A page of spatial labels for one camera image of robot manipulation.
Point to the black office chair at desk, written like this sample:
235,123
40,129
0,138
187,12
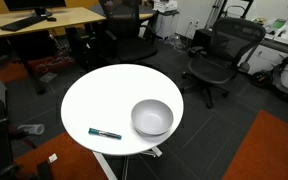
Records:
126,39

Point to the wooden desk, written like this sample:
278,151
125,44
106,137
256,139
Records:
28,33

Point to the white cabinet with counter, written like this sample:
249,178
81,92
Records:
269,52

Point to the clear plastic cup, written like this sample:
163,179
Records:
32,129

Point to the black mesh office chair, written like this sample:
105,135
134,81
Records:
216,64

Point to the black keyboard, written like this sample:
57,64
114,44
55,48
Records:
21,24

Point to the black computer mouse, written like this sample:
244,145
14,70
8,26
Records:
51,19

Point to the black electric scooter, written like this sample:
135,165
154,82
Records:
265,78

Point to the teal marker pen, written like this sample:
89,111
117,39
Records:
104,134

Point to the black monitor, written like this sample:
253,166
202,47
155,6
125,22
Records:
39,6

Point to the round white table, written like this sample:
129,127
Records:
103,99

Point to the white grey bowl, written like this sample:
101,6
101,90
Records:
152,117

